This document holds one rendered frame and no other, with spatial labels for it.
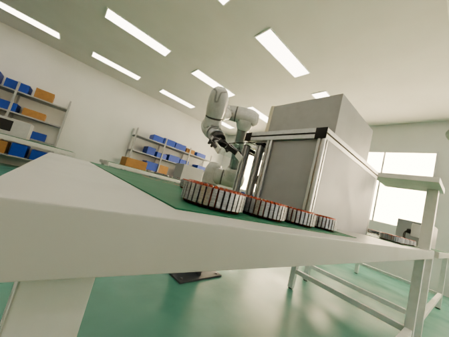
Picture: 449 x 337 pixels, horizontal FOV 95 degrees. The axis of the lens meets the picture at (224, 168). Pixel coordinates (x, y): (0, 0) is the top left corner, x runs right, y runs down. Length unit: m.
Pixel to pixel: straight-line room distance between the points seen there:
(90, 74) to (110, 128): 1.61
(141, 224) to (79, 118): 7.42
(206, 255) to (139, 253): 0.07
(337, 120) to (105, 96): 7.27
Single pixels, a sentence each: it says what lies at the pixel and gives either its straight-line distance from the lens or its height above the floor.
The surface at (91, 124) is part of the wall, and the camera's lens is 7.59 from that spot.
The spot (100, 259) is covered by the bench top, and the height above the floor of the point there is 0.71.
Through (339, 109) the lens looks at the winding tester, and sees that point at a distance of 1.04.
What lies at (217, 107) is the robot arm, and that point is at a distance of 1.16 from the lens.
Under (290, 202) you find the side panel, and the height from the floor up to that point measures 0.81.
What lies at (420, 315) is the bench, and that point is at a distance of 2.63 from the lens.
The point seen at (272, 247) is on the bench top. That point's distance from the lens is 0.31.
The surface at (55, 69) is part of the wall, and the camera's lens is 7.80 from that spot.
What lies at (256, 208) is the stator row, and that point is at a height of 0.77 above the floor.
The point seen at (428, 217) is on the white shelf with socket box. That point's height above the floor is 0.97.
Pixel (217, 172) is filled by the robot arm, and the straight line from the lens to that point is 1.94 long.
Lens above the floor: 0.78
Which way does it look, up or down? 6 degrees up
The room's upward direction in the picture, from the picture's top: 15 degrees clockwise
